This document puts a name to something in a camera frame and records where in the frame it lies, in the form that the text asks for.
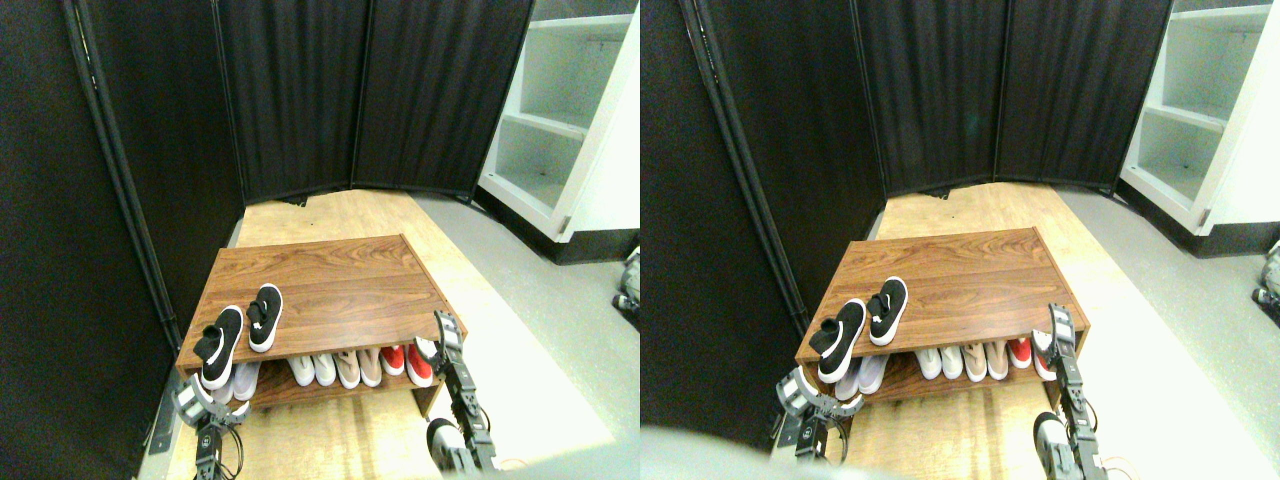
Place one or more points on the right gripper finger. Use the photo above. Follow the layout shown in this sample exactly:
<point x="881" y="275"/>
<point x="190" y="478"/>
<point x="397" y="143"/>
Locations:
<point x="449" y="330"/>
<point x="430" y="350"/>
<point x="1062" y="324"/>
<point x="1043" y="344"/>

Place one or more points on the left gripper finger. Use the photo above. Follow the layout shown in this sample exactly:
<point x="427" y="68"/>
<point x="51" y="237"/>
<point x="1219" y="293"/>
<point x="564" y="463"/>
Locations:
<point x="840" y="408"/>
<point x="793" y="392"/>
<point x="232" y="417"/>
<point x="188" y="402"/>

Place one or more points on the black shoe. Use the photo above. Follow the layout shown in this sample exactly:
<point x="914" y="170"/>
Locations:
<point x="840" y="340"/>
<point x="888" y="310"/>
<point x="266" y="315"/>
<point x="222" y="345"/>

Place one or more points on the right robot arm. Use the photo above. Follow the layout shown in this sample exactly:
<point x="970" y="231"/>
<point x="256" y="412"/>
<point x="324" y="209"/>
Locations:
<point x="1078" y="420"/>
<point x="470" y="410"/>

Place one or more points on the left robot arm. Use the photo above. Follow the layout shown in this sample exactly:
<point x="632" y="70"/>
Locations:
<point x="206" y="462"/>
<point x="812" y="455"/>

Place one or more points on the pale lilac shoe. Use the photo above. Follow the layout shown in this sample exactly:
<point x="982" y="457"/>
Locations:
<point x="873" y="373"/>
<point x="850" y="388"/>
<point x="247" y="380"/>

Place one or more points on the dark curtain stand foot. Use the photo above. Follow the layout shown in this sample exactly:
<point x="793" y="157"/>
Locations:
<point x="160" y="430"/>

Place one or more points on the beige shoe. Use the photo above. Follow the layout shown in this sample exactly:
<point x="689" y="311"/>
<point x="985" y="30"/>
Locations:
<point x="997" y="360"/>
<point x="347" y="370"/>
<point x="370" y="368"/>
<point x="974" y="363"/>

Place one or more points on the white shoe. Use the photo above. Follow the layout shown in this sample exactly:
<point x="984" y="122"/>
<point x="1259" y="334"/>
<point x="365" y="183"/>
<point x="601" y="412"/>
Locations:
<point x="952" y="362"/>
<point x="302" y="372"/>
<point x="325" y="370"/>
<point x="930" y="364"/>

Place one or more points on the brown shoe rack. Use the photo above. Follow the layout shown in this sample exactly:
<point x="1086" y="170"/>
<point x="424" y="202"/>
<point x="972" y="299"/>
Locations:
<point x="970" y="280"/>
<point x="340" y="290"/>

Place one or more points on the grey and black object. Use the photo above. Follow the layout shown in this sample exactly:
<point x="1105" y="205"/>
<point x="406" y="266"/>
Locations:
<point x="630" y="285"/>
<point x="1270" y="285"/>

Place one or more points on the black curtain stand pole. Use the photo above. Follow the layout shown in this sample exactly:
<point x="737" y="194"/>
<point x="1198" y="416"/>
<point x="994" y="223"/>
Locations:
<point x="122" y="165"/>
<point x="745" y="165"/>

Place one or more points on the white shelf unit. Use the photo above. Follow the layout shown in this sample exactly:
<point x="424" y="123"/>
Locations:
<point x="1250" y="150"/>
<point x="600" y="150"/>

